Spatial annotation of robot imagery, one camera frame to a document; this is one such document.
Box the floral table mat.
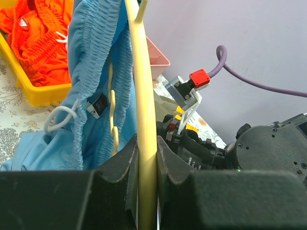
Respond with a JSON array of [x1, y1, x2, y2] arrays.
[[0, 57, 226, 165]]

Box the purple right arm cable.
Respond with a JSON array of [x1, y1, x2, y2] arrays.
[[207, 45, 307, 98]]

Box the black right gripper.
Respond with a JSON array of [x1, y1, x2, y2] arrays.
[[156, 115, 192, 158]]

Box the light blue shorts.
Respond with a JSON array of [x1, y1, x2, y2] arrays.
[[1, 0, 137, 172]]

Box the yellow plastic tray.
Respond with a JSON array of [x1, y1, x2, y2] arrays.
[[0, 0, 71, 106]]

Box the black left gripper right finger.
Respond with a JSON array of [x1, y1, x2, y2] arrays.
[[157, 137, 307, 230]]

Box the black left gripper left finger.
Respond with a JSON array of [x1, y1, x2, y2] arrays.
[[0, 137, 139, 230]]

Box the pink divided tray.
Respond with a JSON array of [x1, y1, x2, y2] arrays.
[[146, 37, 170, 80]]

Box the orange shorts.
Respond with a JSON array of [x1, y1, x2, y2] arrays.
[[0, 0, 73, 87]]

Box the yellow hanger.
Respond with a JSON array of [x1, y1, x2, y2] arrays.
[[103, 0, 158, 230]]

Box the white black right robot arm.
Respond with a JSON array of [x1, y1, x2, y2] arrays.
[[156, 114, 307, 184]]

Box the camouflage shorts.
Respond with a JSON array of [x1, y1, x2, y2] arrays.
[[155, 93, 200, 135]]

